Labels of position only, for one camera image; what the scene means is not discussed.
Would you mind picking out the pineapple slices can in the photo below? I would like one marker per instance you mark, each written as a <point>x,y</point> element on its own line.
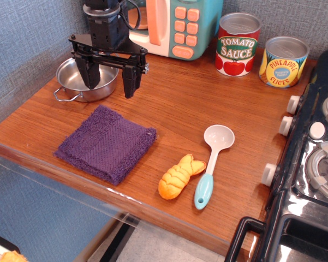
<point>283,61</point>

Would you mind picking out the purple towel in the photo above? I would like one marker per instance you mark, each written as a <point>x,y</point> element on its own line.
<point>106,145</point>

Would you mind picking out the tomato sauce can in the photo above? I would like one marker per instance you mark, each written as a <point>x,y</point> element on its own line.
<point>237,43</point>

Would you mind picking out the white and blue ladle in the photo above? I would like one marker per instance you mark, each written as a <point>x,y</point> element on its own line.
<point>218,137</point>

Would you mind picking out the orange plush shrimp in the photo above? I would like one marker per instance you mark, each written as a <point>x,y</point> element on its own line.
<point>178,176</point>

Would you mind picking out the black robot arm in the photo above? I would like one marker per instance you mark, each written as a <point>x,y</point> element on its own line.
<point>110,5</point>

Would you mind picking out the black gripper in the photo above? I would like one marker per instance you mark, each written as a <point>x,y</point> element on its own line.
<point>108,44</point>

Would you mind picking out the orange plush toy bottom left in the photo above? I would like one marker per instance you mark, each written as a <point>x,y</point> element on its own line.
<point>13,256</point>

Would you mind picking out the small steel pot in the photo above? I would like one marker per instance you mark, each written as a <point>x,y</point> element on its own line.
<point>84,86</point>

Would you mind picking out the black toy stove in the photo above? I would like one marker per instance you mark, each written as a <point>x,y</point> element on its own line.
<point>296,223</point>

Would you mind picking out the toy microwave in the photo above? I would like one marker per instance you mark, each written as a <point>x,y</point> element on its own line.
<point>176,29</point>

